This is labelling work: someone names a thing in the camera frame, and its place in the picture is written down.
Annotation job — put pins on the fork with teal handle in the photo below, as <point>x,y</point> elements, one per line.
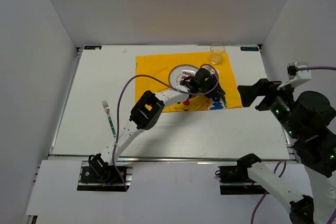
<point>107,111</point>

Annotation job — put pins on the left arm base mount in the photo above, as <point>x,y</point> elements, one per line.
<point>109,182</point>

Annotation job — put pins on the yellow pikachu cloth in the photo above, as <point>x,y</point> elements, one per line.
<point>159,66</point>

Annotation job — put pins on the clear plastic cup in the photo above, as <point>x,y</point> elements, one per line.
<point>216,53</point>

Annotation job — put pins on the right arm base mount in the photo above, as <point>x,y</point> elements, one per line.
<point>231,182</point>

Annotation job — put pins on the blue table label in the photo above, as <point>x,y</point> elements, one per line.
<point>92,47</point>
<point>249,49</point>

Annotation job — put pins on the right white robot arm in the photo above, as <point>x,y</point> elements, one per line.
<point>317,171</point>

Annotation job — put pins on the round patterned plate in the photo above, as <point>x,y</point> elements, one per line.
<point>179,73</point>

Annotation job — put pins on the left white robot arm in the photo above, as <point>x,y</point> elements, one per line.
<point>146,112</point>

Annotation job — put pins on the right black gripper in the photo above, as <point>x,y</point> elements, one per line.
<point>268,88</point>

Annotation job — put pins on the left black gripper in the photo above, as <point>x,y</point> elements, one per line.
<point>216,92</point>

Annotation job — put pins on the right blue table label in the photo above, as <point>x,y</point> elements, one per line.
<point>249,49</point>

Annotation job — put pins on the knife with teal handle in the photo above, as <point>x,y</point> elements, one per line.
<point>224,101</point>

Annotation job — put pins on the left blue table label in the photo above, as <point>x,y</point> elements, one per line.
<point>92,47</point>

